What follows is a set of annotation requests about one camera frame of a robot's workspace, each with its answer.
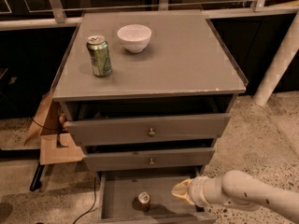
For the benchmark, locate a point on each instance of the grey drawer cabinet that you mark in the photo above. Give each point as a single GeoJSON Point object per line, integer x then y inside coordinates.
{"type": "Point", "coordinates": [184, 70]}

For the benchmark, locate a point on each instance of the green soda can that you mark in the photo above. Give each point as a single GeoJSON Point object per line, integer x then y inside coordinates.
{"type": "Point", "coordinates": [99, 53]}

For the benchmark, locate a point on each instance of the white ceramic bowl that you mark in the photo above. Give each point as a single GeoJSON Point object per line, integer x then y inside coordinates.
{"type": "Point", "coordinates": [134, 37]}

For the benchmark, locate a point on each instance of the grey top drawer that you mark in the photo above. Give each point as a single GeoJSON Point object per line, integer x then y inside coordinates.
{"type": "Point", "coordinates": [95, 132]}

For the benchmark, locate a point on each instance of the grey middle drawer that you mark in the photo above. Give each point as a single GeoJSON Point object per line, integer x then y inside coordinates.
{"type": "Point", "coordinates": [149, 159]}

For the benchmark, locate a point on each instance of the grey bottom drawer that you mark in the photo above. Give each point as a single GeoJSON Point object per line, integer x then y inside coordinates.
{"type": "Point", "coordinates": [119, 191]}

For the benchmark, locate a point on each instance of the orange soda can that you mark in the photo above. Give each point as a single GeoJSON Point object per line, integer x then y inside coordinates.
{"type": "Point", "coordinates": [143, 201]}

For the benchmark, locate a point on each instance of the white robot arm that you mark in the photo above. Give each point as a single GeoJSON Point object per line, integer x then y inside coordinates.
{"type": "Point", "coordinates": [253, 177]}

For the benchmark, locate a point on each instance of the black floor bar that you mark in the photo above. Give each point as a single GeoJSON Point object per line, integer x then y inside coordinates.
{"type": "Point", "coordinates": [36, 183]}

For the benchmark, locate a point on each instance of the metal window railing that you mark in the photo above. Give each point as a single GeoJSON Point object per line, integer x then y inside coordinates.
{"type": "Point", "coordinates": [39, 14]}

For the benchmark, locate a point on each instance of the grey drawer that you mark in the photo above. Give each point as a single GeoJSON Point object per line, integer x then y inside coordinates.
{"type": "Point", "coordinates": [95, 132]}
{"type": "Point", "coordinates": [119, 191]}
{"type": "Point", "coordinates": [149, 159]}

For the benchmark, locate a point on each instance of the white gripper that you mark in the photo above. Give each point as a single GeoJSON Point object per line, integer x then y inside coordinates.
{"type": "Point", "coordinates": [197, 190]}

